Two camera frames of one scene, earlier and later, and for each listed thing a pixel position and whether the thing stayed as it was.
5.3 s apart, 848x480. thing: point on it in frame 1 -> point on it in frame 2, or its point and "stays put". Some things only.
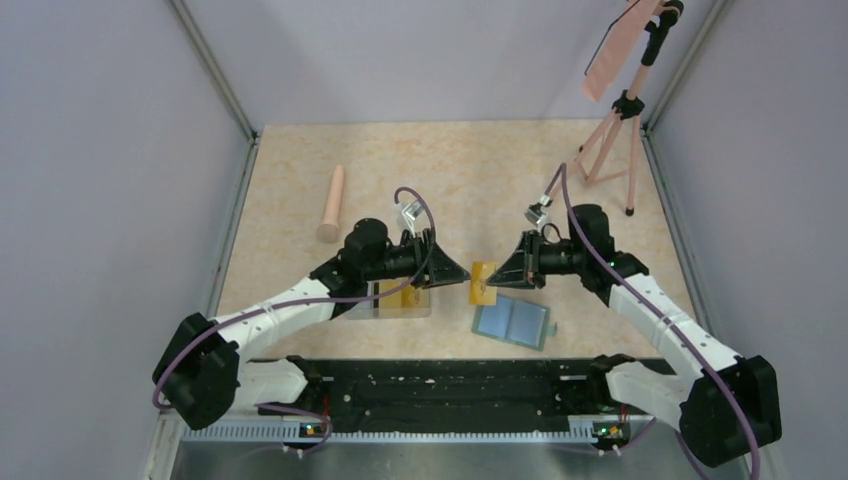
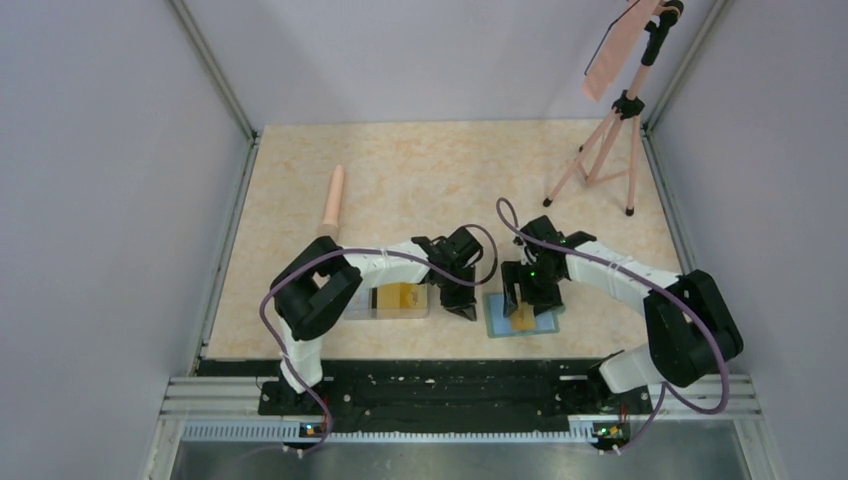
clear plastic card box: (410, 302) stays put
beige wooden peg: (328, 230) stays put
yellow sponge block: (481, 293) -> (523, 318)
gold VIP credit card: (406, 297) stays put
